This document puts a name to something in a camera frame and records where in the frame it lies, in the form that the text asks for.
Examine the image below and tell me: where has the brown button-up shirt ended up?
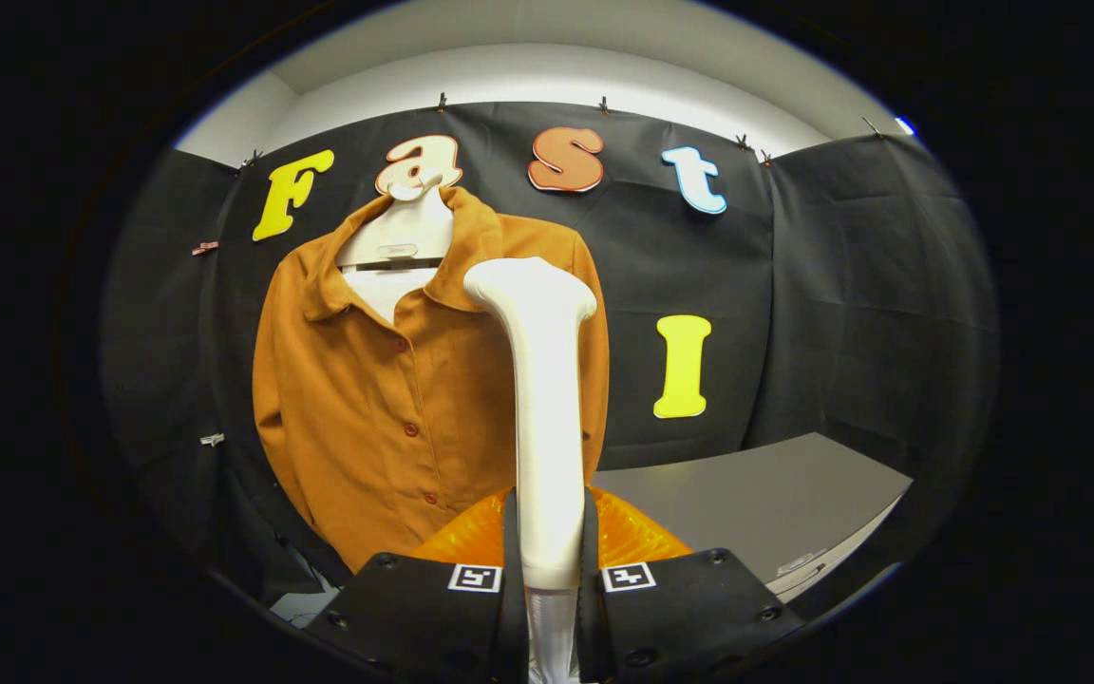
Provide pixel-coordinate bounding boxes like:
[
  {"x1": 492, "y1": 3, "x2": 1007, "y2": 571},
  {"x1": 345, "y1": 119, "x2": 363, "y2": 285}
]
[{"x1": 253, "y1": 185, "x2": 611, "y2": 574}]

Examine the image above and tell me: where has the white mannequin torso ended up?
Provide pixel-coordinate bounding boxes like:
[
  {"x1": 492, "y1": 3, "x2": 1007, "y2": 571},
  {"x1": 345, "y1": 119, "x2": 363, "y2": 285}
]
[{"x1": 336, "y1": 171, "x2": 455, "y2": 324}]

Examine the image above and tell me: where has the grey cabinet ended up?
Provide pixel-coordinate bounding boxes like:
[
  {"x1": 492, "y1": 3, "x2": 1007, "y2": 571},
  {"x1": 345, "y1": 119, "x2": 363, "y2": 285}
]
[{"x1": 590, "y1": 432, "x2": 914, "y2": 604}]

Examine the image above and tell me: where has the white garment steamer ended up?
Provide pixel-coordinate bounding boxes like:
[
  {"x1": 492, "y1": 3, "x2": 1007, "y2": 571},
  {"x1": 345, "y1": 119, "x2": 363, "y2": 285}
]
[{"x1": 463, "y1": 256, "x2": 598, "y2": 592}]

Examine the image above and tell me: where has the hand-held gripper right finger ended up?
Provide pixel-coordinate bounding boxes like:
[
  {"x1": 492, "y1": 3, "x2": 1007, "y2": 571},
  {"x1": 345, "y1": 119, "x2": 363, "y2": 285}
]
[{"x1": 575, "y1": 486, "x2": 806, "y2": 684}]

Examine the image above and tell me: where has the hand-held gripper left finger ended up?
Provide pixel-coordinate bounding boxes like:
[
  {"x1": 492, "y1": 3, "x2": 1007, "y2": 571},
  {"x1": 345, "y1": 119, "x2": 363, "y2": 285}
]
[{"x1": 303, "y1": 486, "x2": 531, "y2": 684}]

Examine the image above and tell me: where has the black backdrop cloth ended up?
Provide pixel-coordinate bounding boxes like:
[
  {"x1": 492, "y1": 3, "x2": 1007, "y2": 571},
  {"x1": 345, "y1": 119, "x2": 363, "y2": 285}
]
[{"x1": 101, "y1": 100, "x2": 1001, "y2": 609}]

